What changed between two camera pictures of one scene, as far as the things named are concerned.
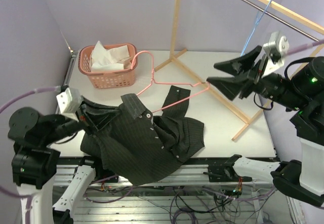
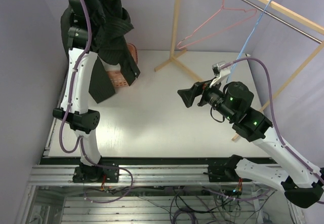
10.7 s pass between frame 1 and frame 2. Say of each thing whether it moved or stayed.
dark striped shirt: moved
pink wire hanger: moved
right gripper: moved
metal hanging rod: stayed
